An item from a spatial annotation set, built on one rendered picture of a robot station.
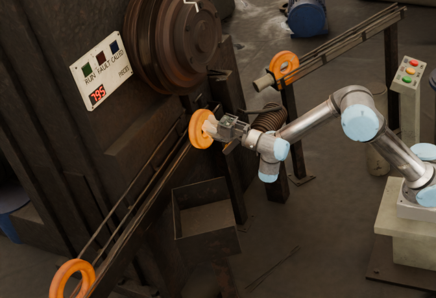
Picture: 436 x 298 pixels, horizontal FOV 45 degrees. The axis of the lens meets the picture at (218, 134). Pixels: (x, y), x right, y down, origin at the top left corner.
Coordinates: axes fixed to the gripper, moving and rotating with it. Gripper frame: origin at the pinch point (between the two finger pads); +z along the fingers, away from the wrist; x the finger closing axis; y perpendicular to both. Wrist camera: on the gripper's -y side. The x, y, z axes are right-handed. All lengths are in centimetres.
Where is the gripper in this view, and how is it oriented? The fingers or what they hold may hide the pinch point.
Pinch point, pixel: (201, 124)
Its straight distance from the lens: 205.4
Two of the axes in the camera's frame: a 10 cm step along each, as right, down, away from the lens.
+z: -8.9, -3.3, 3.3
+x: -4.6, 6.1, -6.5
